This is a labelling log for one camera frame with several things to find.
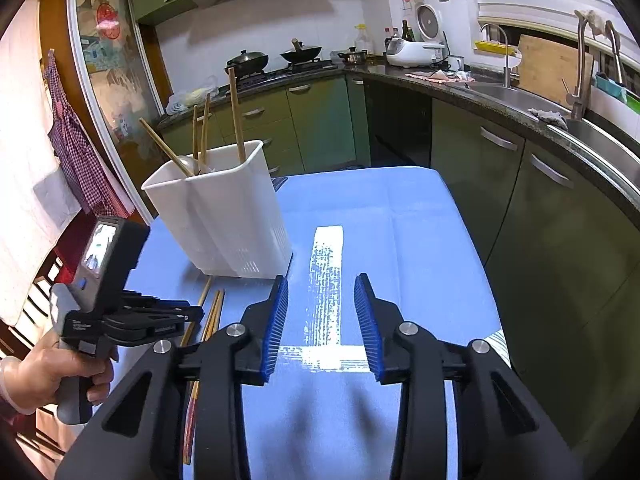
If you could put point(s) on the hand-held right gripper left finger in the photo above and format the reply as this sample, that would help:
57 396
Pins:
275 330

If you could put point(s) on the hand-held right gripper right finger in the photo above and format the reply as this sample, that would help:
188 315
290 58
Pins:
367 330

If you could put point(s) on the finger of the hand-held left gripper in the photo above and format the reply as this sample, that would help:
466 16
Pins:
165 308
145 331

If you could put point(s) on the red patterned chopstick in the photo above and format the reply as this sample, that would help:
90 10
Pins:
212 312
220 305

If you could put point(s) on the white plastic utensil holder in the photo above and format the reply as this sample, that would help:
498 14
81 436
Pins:
235 220

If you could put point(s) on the clear plastic spoon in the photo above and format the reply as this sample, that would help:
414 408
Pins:
187 164

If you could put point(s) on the person's left hand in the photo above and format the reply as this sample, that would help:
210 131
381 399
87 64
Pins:
45 370

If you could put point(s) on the wooden chair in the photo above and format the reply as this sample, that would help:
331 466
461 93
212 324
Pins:
37 292

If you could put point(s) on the red checkered apron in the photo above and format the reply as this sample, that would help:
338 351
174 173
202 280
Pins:
75 155

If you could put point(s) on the blue printed tablecloth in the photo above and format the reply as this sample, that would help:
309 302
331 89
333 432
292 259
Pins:
390 220

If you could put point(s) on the white curtain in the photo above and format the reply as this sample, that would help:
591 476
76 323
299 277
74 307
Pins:
25 160

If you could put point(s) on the white plastic bag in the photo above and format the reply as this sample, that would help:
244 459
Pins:
192 97

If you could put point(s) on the green base cabinet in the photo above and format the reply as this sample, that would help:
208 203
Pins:
550 260
320 120

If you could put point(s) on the decorated sliding door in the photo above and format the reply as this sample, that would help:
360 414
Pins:
115 60

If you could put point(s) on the dark built-in appliance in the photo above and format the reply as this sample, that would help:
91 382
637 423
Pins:
395 125

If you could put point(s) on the black wok with lid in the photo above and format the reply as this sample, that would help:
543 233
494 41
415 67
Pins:
246 60

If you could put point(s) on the black gas stove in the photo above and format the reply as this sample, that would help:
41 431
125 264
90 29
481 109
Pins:
280 72

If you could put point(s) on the pink dish cloth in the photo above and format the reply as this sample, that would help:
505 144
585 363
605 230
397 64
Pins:
435 76

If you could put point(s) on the steel kitchen sink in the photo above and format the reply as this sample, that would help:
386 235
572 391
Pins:
505 95

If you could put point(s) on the small steel pot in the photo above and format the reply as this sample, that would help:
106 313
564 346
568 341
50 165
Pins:
352 56

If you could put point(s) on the grey rag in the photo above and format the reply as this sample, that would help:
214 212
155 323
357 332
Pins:
547 116

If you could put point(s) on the white mug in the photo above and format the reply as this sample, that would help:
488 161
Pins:
455 63

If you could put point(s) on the white rice cooker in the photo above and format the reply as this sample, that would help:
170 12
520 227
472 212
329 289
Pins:
410 50

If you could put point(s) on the clear oil bottle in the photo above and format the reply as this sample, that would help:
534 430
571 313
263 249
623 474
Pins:
361 39

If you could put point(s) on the dark sauce bottles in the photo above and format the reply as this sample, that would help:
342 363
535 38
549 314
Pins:
405 34

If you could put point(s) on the small steel faucet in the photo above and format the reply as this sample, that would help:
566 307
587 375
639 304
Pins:
507 60

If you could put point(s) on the yellow tray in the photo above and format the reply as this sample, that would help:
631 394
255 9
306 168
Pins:
495 48

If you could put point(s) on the wooden cutting board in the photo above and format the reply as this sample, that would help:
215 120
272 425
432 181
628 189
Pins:
555 67

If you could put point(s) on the teal plastic holder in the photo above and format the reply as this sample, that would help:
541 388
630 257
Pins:
610 86

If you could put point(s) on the tall steel faucet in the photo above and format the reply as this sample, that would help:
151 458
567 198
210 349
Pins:
582 60

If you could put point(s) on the green plastic box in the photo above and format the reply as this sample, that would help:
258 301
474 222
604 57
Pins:
632 102

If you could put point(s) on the grey curved faucet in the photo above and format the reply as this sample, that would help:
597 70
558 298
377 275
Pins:
615 55

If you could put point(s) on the white cloth on faucet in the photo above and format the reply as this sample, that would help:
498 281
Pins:
595 18

